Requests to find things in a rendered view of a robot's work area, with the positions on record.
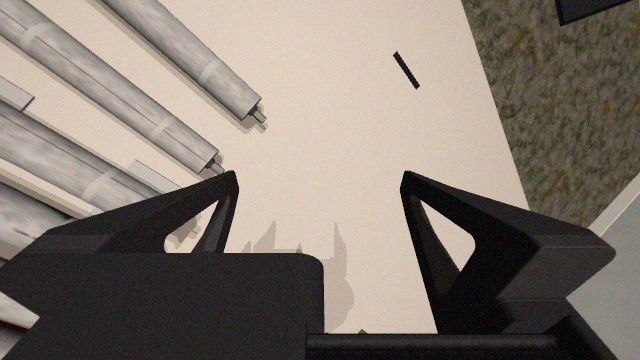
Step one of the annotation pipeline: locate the black flat strip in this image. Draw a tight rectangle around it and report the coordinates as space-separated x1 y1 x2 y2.
393 51 420 90

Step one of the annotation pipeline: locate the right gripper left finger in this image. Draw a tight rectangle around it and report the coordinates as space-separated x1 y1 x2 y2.
22 170 239 253

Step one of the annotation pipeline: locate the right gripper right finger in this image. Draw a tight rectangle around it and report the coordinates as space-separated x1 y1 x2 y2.
400 170 616 333

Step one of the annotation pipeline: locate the red scrap tray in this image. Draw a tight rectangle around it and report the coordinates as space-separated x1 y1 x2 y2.
0 320 29 334

